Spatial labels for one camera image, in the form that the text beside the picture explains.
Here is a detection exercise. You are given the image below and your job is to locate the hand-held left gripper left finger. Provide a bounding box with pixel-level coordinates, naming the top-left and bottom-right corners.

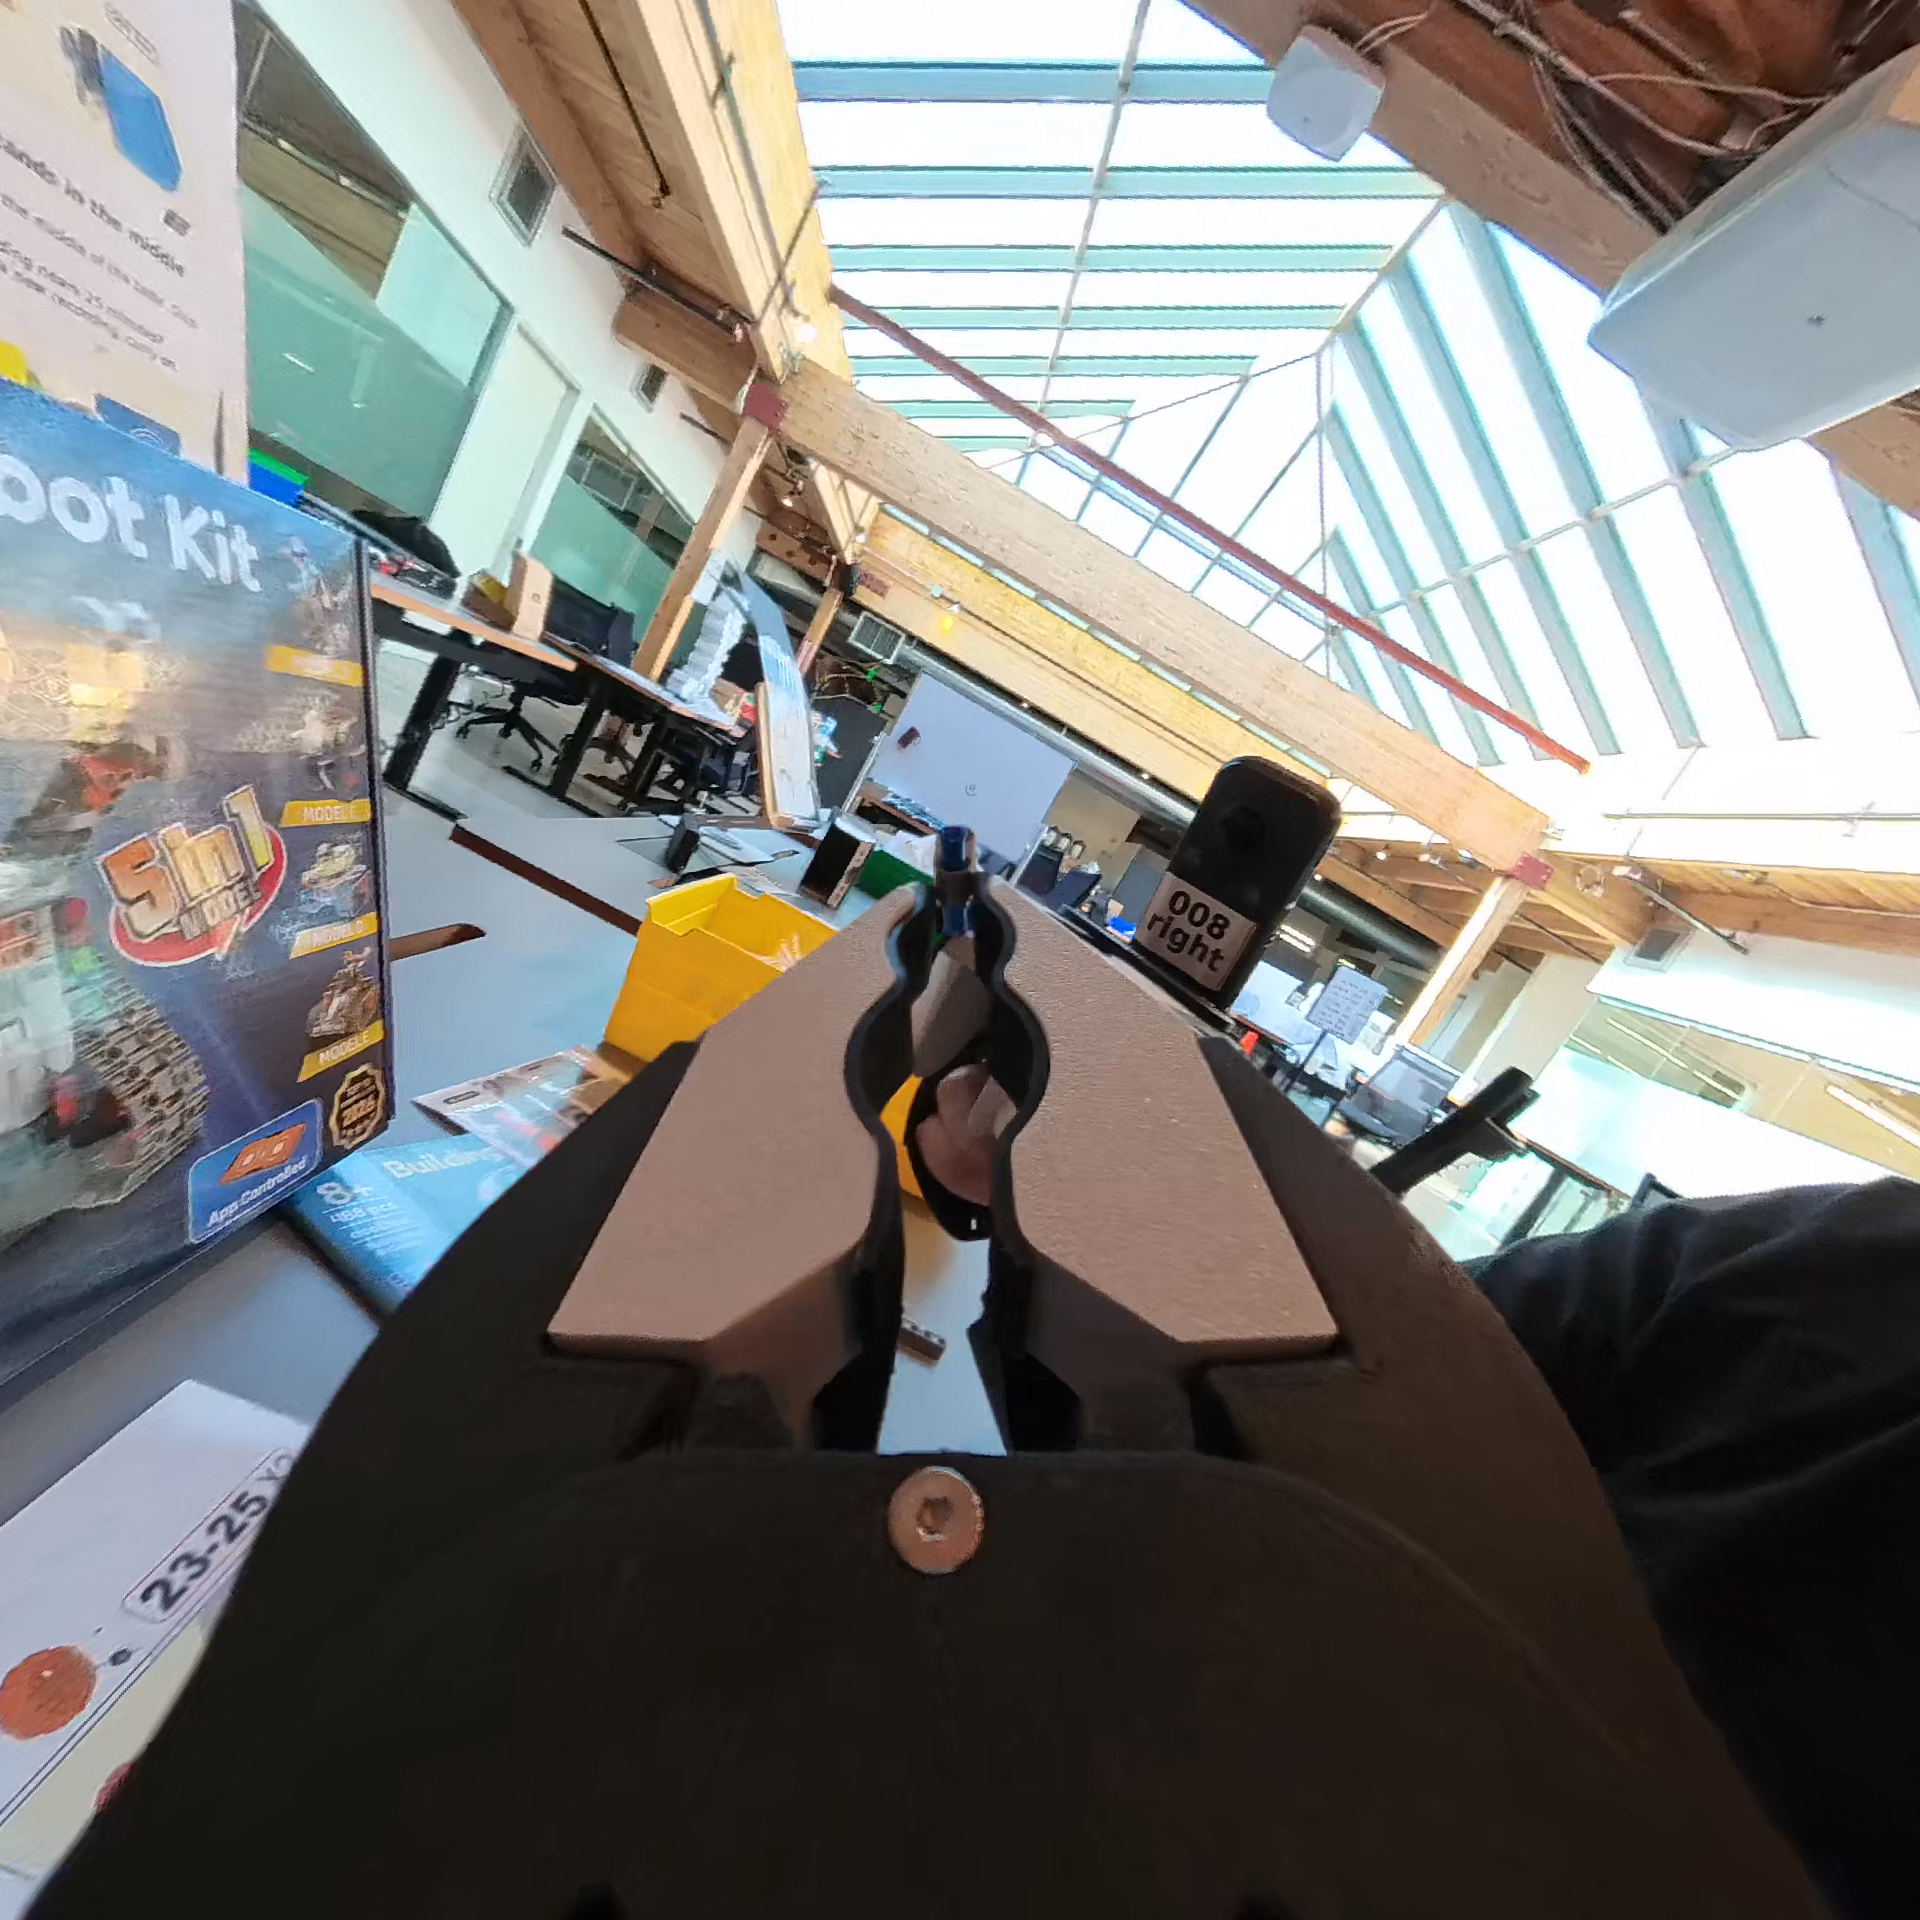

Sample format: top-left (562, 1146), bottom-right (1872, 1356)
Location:
top-left (546, 885), bottom-right (941, 1450)

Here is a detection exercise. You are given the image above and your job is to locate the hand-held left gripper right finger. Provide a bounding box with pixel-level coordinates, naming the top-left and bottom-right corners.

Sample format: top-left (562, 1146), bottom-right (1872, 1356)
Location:
top-left (967, 877), bottom-right (1343, 1450)

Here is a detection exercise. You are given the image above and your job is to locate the open instruction booklet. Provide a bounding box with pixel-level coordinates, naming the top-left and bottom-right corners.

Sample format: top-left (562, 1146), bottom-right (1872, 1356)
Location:
top-left (0, 1381), bottom-right (309, 1876)

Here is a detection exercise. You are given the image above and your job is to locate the blue robot kit box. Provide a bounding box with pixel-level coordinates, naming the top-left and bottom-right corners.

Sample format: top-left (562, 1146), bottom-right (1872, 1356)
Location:
top-left (0, 381), bottom-right (396, 1353)

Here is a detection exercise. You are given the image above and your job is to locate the grey desk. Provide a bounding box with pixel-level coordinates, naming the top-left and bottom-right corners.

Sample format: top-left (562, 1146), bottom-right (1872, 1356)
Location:
top-left (0, 794), bottom-right (993, 1517)

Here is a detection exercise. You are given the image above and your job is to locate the black box with wooden edge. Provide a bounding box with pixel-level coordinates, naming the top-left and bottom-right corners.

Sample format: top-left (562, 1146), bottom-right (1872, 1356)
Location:
top-left (800, 815), bottom-right (880, 909)

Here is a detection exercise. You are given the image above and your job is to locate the person's right hand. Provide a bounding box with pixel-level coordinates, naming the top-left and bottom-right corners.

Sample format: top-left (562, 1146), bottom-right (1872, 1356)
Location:
top-left (913, 1063), bottom-right (1020, 1209)

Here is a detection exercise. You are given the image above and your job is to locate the large white ceiling speaker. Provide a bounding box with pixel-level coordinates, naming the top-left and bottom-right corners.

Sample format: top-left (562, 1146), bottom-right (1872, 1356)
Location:
top-left (1592, 46), bottom-right (1920, 452)

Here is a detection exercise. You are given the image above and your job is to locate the small blue booklet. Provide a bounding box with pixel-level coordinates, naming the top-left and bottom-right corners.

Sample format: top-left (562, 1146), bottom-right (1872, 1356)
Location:
top-left (287, 1130), bottom-right (529, 1313)

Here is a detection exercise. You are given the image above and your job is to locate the sticker sheet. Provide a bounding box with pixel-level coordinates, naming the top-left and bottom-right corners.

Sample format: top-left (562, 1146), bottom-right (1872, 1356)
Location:
top-left (411, 1046), bottom-right (633, 1162)

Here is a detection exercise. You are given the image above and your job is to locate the yellow bag bin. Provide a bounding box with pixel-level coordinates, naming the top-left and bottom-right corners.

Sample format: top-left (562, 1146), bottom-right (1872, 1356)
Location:
top-left (604, 873), bottom-right (924, 1201)

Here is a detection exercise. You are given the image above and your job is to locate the wooden board with paper sheet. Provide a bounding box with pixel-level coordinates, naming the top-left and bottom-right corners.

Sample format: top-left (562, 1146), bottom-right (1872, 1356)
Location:
top-left (751, 681), bottom-right (828, 834)

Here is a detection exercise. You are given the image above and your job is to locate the wooden desk with black legs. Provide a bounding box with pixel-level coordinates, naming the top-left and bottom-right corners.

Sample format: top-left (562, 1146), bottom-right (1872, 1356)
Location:
top-left (546, 645), bottom-right (753, 810)
top-left (368, 575), bottom-right (578, 797)

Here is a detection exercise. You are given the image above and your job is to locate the black office chair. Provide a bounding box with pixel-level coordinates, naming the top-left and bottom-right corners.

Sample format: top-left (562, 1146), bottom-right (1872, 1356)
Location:
top-left (1372, 1066), bottom-right (1538, 1193)

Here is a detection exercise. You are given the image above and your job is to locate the small white ceiling speaker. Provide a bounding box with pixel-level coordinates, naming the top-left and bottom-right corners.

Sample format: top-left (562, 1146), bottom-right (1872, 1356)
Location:
top-left (1266, 26), bottom-right (1385, 160)

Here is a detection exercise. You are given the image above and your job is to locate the whiteboard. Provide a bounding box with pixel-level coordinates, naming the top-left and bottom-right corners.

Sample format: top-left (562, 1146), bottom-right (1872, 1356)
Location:
top-left (867, 674), bottom-right (1079, 863)

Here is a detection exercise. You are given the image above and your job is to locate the white printed instruction sheet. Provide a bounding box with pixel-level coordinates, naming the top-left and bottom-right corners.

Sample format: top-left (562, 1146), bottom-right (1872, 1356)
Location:
top-left (0, 0), bottom-right (250, 482)

